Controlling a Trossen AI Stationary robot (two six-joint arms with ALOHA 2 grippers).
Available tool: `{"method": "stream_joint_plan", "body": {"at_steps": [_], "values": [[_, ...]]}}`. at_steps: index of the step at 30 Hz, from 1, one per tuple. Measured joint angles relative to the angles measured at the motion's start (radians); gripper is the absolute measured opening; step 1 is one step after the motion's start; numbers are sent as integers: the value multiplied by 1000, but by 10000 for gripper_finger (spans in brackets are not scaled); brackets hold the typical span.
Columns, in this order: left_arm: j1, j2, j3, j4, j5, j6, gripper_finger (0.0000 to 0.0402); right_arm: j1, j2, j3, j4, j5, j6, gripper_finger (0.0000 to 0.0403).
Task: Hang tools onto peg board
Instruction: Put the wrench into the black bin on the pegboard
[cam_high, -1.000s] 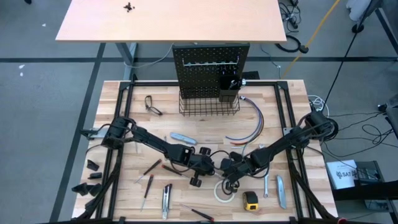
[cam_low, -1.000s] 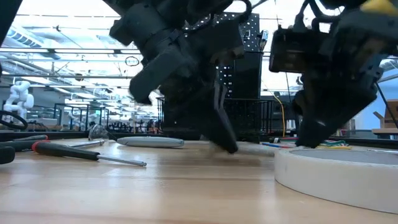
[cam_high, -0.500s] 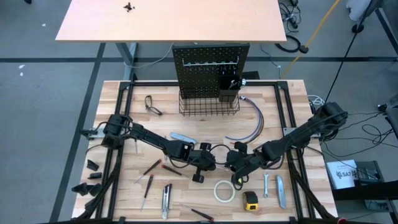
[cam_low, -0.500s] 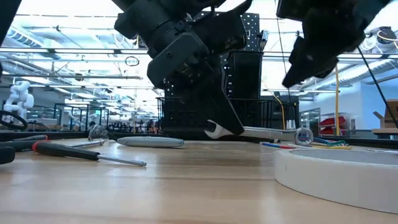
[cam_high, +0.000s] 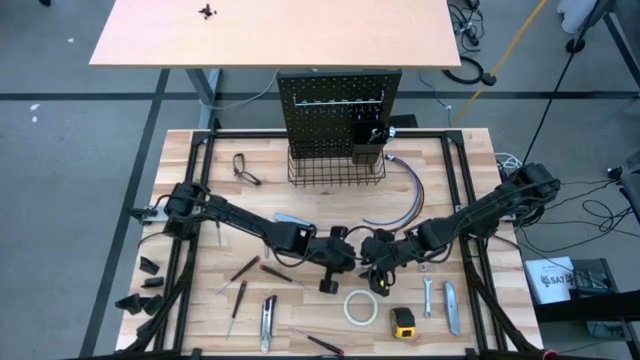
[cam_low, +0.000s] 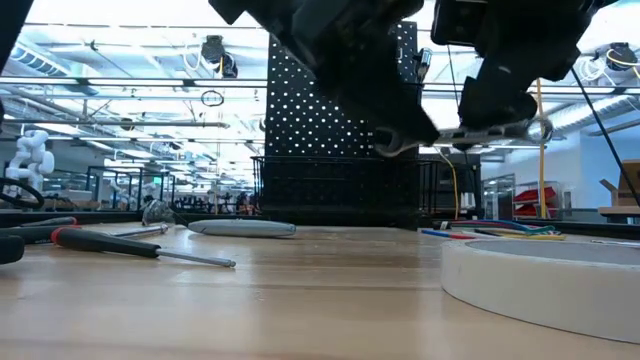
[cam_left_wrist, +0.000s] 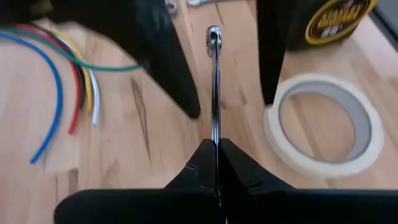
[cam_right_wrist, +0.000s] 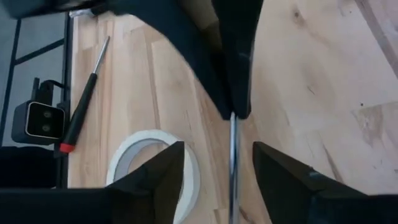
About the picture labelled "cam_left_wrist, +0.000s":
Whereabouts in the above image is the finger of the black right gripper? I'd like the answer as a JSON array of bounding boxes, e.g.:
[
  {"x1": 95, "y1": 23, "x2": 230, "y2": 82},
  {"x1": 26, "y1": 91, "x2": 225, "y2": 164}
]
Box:
[
  {"x1": 49, "y1": 0, "x2": 201, "y2": 119},
  {"x1": 256, "y1": 0, "x2": 289, "y2": 106}
]

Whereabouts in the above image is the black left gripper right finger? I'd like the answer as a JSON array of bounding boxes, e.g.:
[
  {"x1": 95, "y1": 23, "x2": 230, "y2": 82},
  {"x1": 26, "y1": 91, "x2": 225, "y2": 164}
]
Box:
[{"x1": 217, "y1": 138, "x2": 398, "y2": 224}]

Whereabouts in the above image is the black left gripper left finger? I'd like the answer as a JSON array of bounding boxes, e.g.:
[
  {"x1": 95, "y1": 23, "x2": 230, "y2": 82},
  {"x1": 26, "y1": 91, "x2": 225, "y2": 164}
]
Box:
[{"x1": 54, "y1": 138, "x2": 220, "y2": 224}]

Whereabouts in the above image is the black yellow tape measure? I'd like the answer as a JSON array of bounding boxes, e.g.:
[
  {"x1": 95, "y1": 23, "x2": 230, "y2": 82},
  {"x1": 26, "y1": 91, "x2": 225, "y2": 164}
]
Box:
[{"x1": 284, "y1": 0, "x2": 379, "y2": 52}]

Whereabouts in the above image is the slim chrome wrench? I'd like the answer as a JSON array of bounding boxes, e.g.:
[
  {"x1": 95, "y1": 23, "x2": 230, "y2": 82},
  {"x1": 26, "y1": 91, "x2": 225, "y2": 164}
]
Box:
[{"x1": 206, "y1": 25, "x2": 223, "y2": 146}]

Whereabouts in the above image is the white masking tape roll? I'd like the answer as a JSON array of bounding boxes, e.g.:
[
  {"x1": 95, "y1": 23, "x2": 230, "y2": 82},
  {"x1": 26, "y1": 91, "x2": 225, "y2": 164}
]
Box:
[{"x1": 263, "y1": 73, "x2": 384, "y2": 179}]

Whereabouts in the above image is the small chrome tool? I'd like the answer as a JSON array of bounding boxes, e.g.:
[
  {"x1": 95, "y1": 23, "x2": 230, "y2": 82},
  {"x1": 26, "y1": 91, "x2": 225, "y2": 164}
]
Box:
[{"x1": 186, "y1": 0, "x2": 218, "y2": 6}]

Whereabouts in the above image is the chrome metal ring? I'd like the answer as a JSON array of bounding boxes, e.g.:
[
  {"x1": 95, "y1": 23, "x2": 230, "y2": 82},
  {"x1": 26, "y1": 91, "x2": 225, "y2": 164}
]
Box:
[{"x1": 164, "y1": 0, "x2": 178, "y2": 14}]

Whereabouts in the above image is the green cable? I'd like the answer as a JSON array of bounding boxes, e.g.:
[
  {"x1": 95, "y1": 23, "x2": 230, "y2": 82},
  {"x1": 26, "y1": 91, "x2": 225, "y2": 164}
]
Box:
[{"x1": 0, "y1": 27, "x2": 144, "y2": 73}]

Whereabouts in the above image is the black cable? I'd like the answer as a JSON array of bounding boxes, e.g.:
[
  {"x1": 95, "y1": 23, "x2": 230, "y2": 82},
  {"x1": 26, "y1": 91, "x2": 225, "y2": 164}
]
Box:
[{"x1": 30, "y1": 24, "x2": 88, "y2": 110}]

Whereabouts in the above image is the yellow cable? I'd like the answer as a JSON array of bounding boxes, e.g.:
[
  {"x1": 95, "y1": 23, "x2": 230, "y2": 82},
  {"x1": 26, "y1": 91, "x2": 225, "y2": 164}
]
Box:
[{"x1": 49, "y1": 29, "x2": 95, "y2": 114}]

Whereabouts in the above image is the white cable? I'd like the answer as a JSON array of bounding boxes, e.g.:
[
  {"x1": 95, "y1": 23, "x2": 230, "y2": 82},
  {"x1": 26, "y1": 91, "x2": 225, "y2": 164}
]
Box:
[{"x1": 62, "y1": 40, "x2": 101, "y2": 127}]

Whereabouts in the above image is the blue cable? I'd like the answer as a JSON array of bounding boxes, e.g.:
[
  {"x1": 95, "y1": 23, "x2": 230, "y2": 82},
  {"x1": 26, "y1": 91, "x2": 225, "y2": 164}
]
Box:
[{"x1": 0, "y1": 32, "x2": 63, "y2": 165}]

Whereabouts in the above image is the red cable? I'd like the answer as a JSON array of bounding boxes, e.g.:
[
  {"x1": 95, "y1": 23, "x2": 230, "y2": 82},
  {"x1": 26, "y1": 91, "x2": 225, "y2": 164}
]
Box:
[{"x1": 12, "y1": 24, "x2": 83, "y2": 136}]

